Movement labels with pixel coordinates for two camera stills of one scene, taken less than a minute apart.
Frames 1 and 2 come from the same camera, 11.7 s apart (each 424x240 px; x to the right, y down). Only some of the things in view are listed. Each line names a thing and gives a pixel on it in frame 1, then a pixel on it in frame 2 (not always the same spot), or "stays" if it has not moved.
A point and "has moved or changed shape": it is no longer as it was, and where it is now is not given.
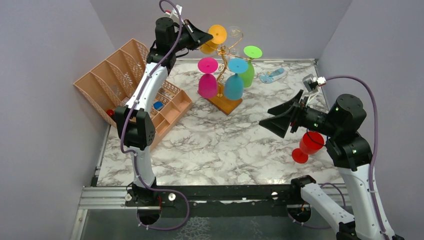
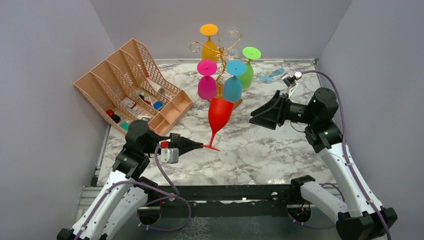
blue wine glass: (234, 84) stays
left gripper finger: (200, 36) to (178, 141)
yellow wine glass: (219, 34) has moved or changed shape
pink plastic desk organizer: (110, 84) stays
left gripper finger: (197, 43) to (183, 149)
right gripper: (280, 123) to (275, 107)
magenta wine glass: (207, 86) stays
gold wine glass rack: (224, 103) stays
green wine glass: (251, 52) stays
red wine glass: (311, 143) to (219, 112)
